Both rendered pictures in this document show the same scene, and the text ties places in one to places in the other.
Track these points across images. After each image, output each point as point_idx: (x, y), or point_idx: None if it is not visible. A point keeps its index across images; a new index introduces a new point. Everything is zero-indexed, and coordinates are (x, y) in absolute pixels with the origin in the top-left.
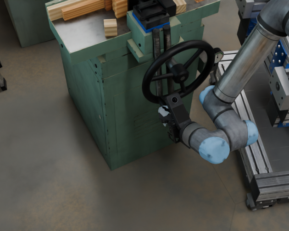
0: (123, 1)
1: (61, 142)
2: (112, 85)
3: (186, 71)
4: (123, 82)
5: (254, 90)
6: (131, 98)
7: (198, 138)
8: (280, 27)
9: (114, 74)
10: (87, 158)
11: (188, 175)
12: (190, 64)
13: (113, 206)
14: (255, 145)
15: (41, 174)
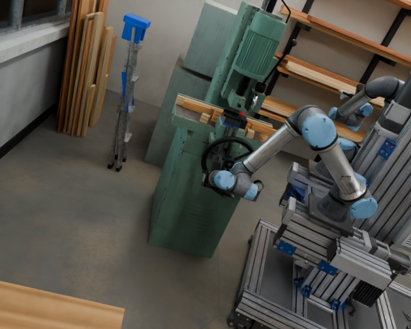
0: (220, 111)
1: (128, 211)
2: (185, 160)
3: (233, 160)
4: (193, 164)
5: (275, 250)
6: (191, 183)
7: (218, 171)
8: (295, 122)
9: (190, 153)
10: (138, 228)
11: (197, 277)
12: (238, 158)
13: (133, 261)
14: (256, 274)
15: (102, 218)
